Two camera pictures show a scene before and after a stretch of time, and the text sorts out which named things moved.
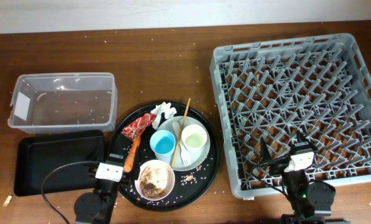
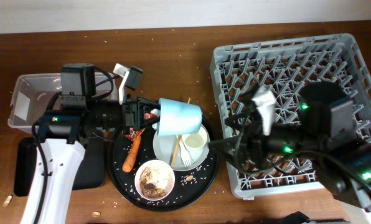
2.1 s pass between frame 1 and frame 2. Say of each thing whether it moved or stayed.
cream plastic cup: stayed
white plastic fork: stayed
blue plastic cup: moved
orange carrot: stayed
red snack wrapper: stayed
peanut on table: stayed
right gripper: moved
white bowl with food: stayed
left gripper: moved
